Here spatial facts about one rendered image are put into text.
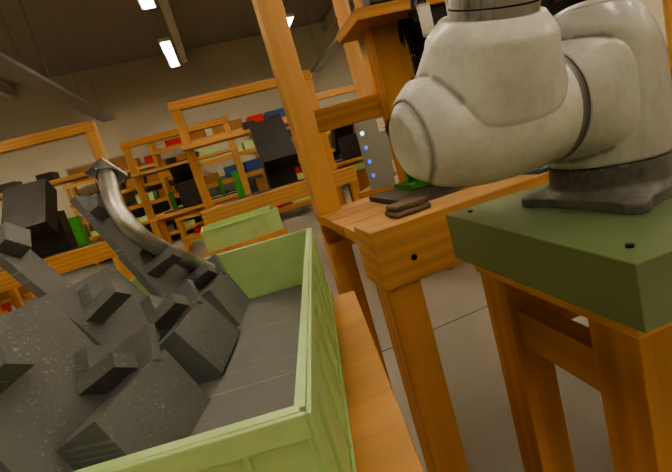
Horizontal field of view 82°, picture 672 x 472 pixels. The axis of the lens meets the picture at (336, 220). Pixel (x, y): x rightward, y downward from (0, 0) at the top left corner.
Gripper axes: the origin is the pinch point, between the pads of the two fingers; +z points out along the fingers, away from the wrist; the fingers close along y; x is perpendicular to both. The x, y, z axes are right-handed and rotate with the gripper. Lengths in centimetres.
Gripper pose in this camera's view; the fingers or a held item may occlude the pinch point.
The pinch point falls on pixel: (439, 16)
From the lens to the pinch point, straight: 95.3
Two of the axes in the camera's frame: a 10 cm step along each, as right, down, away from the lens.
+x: 9.3, -3.1, 2.1
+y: 2.5, 1.1, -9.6
